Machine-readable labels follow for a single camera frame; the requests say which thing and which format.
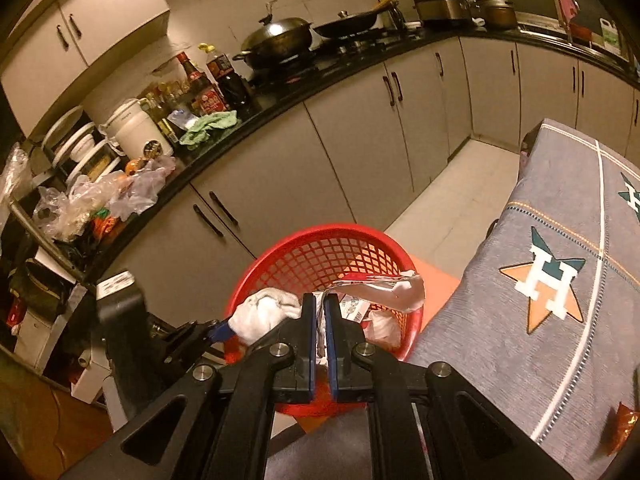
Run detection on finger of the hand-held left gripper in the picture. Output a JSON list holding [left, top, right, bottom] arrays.
[[162, 317, 236, 362]]

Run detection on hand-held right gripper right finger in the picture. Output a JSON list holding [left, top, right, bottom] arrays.
[[324, 294, 573, 480]]

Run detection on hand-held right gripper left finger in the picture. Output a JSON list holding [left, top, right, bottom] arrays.
[[60, 292, 318, 480]]

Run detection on white medicine box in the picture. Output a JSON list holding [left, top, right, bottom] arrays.
[[340, 295, 369, 324]]

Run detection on white cloth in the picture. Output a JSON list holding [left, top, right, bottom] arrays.
[[229, 287, 304, 347]]

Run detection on clear plastic wrap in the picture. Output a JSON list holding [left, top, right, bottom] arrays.
[[320, 270, 426, 361]]

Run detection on red plastic basket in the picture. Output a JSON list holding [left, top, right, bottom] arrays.
[[223, 223, 425, 418]]

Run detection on pile of clear plastic bags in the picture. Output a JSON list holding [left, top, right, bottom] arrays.
[[32, 155, 179, 242]]

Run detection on grey star print tablecloth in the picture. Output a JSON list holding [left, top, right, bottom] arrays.
[[410, 119, 640, 480]]

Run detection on white dish rack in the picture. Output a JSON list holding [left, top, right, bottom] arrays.
[[40, 105, 126, 187]]

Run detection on green dish cloth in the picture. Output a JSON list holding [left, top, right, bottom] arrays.
[[179, 111, 239, 149]]

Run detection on white round canister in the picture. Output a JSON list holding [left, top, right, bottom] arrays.
[[100, 99, 174, 159]]

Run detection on beige lower kitchen cabinets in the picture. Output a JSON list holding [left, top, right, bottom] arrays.
[[95, 35, 640, 321]]

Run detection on black kitchen countertop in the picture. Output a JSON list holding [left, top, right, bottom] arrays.
[[75, 22, 640, 281]]

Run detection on red label soy sauce bottle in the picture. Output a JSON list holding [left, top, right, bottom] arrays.
[[176, 52, 227, 117]]

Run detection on dark liquid plastic bottle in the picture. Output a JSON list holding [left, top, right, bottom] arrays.
[[197, 44, 251, 107]]

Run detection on red sauce packet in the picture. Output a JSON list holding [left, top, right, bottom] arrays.
[[607, 402, 640, 457]]

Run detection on wok with metal lid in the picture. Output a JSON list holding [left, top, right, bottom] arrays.
[[232, 16, 314, 69]]

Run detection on black gas stove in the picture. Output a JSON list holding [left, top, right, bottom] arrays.
[[250, 27, 426, 87]]

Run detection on beige upper kitchen cabinet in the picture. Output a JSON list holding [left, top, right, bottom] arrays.
[[0, 0, 172, 139]]

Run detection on black frying pan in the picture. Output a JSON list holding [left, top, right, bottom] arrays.
[[312, 7, 382, 40]]

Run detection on metal kettle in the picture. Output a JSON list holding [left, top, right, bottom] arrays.
[[382, 0, 409, 31]]

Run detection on steel rice cooker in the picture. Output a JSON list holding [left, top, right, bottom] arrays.
[[414, 0, 474, 29]]

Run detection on metal cooking pot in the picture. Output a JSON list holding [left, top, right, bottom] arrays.
[[470, 0, 519, 31]]

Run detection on green label detergent bottle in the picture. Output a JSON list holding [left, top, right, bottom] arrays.
[[600, 17, 624, 54]]

